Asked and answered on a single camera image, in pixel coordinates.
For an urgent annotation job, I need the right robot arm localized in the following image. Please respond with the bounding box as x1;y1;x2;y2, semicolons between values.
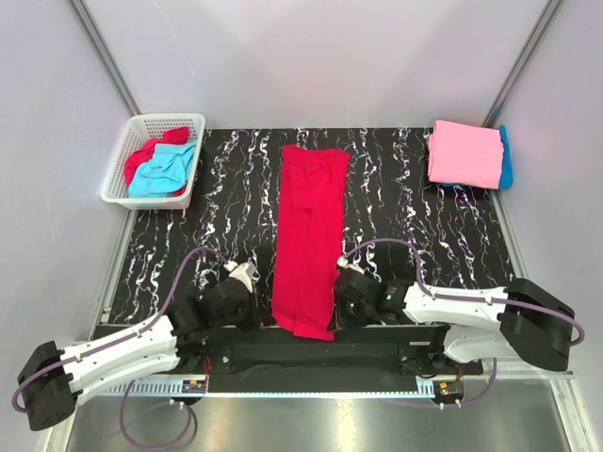
334;259;576;374

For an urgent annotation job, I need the left aluminium corner post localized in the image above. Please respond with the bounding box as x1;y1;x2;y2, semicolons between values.
67;0;141;117

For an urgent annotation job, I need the white plastic laundry basket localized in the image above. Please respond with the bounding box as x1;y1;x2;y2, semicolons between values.
101;113;205;210

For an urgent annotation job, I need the right aluminium corner post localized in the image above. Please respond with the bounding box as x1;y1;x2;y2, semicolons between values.
481;0;565;127

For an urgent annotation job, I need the light blue t-shirt in basket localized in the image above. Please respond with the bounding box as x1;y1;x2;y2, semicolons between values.
128;140;198;199

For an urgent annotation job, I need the folded pink t-shirt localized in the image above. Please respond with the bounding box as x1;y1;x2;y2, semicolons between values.
427;120;505;190

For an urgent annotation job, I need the red t-shirt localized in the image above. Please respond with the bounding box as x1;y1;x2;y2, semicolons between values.
271;145;350;341
123;125;191;197

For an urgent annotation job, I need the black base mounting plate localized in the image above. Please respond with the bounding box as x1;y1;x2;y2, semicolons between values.
172;326;483;397

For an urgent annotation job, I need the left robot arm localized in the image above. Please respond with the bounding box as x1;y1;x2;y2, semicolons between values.
14;277;256;431

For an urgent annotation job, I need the left controller board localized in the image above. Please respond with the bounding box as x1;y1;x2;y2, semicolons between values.
182;379;207;394

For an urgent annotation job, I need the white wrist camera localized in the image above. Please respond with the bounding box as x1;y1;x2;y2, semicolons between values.
336;256;364;274
223;261;260;290

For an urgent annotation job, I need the red t-shirt in basket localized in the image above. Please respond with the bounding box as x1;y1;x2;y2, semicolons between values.
123;125;191;197

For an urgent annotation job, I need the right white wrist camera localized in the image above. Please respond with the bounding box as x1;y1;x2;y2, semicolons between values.
336;256;364;274

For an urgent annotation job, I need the folded blue t-shirt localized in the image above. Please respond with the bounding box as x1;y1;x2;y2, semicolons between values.
440;124;514;190

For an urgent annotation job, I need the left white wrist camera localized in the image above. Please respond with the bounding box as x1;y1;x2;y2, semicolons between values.
223;261;260;290

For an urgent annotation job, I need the right controller board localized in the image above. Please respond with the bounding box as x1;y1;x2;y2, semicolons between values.
437;380;464;396

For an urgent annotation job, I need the aluminium corner post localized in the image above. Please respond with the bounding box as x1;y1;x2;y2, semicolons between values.
481;0;565;127
67;0;141;117

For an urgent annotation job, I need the controller board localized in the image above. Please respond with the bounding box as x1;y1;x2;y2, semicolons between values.
437;380;464;396
182;379;207;394

